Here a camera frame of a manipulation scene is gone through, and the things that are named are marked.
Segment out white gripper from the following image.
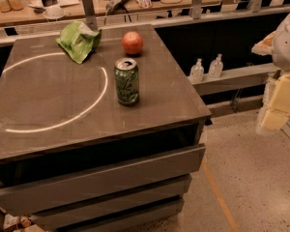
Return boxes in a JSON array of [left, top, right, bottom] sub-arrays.
[[251, 32, 290, 135]]

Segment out red apple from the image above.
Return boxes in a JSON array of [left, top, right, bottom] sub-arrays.
[[122, 31, 143, 55]]

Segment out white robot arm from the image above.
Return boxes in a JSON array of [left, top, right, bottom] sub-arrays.
[[251, 13, 290, 134]]

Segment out green rice chip bag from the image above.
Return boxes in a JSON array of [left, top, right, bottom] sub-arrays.
[[56, 21, 102, 64]]

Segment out clear sanitizer bottle right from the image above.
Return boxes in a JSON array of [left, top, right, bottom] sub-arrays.
[[209, 53, 223, 78]]

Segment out clear sanitizer bottle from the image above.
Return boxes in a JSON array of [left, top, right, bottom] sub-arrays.
[[209, 53, 223, 78], [189, 58, 204, 82]]

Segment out clear sanitizer bottle left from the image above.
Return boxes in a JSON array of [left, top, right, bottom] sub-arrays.
[[189, 58, 204, 82]]

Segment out middle grey drawer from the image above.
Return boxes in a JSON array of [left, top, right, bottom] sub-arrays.
[[33, 175, 191, 230]]

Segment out grey drawer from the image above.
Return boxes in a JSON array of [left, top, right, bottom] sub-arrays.
[[0, 144, 205, 215], [59, 196, 184, 232], [33, 175, 191, 230]]

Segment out bottom grey drawer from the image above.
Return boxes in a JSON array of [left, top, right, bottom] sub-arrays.
[[59, 196, 184, 232]]

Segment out green soda can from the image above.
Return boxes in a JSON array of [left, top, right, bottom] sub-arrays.
[[114, 58, 139, 105]]

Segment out grey power strip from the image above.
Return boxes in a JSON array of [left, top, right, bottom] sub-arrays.
[[105, 0, 128, 15]]

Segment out white bowl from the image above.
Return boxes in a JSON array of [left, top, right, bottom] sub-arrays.
[[43, 6, 65, 20]]

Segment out top grey drawer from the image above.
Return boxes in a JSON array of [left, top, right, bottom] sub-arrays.
[[0, 144, 205, 215]]

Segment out grey metal post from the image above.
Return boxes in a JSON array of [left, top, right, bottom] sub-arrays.
[[82, 0, 98, 31]]

